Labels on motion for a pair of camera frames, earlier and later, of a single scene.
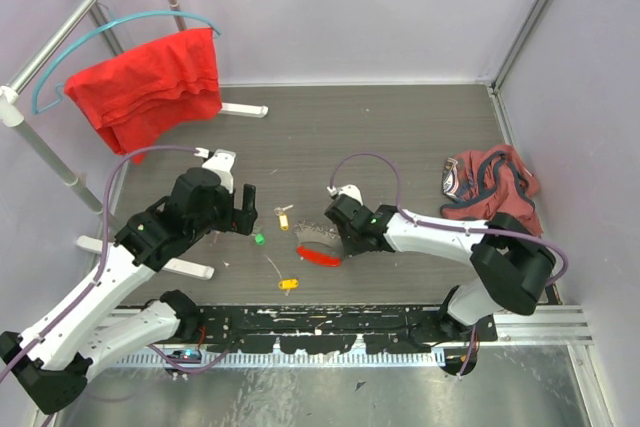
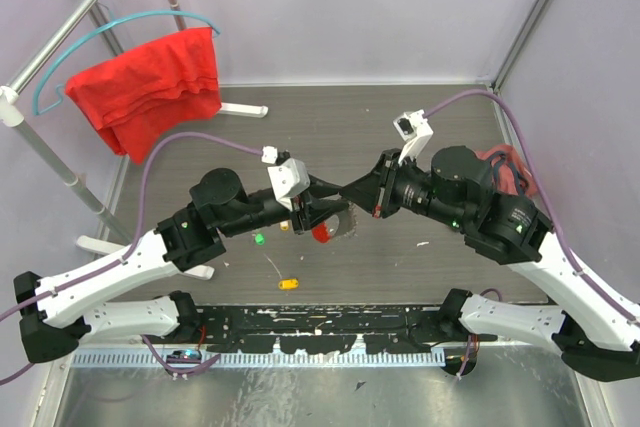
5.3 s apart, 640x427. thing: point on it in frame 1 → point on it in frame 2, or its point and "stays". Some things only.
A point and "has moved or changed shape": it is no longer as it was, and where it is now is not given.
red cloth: x=135 y=99 stays
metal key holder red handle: x=318 y=245 has moved or changed shape
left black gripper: x=239 y=220 → x=315 y=203
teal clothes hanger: x=217 y=33 stays
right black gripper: x=351 y=249 → x=374 y=192
